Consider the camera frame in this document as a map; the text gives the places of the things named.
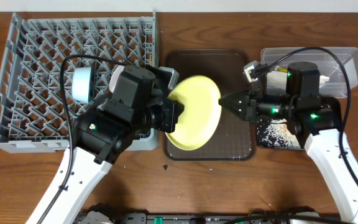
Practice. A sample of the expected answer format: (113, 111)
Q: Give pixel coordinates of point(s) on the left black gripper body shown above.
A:
(171, 115)

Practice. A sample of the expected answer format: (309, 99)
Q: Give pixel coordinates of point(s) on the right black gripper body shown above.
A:
(271, 106)

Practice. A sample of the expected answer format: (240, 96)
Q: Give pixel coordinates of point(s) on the white napkin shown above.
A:
(276, 82)

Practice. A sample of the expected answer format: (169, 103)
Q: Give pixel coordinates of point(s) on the yellow round plate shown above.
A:
(196, 125)

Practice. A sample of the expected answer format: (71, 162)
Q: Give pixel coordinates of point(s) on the white pink bowl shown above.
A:
(114, 82)

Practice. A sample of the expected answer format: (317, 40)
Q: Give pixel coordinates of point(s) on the light blue bowl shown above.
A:
(81, 84)

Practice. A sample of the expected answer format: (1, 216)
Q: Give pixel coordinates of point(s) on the yellow green snack wrapper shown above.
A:
(280, 69)

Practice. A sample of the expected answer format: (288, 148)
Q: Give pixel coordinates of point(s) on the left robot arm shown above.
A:
(139, 102)

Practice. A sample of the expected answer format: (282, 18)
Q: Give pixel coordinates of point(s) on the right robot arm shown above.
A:
(329, 149)

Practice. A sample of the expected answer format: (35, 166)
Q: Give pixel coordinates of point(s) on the black waste tray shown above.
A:
(303, 123)

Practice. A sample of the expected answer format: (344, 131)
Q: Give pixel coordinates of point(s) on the clear plastic waste bin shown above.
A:
(332, 81)

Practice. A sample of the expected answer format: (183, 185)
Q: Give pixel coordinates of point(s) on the spilled rice food scraps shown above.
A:
(275, 135)

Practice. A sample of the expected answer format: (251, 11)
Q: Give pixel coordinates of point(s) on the dark brown serving tray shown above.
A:
(233, 139)

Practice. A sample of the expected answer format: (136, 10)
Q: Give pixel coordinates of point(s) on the grey plastic dish rack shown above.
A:
(39, 59)

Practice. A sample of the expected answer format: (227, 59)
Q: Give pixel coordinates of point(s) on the black equipment rail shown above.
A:
(103, 213)

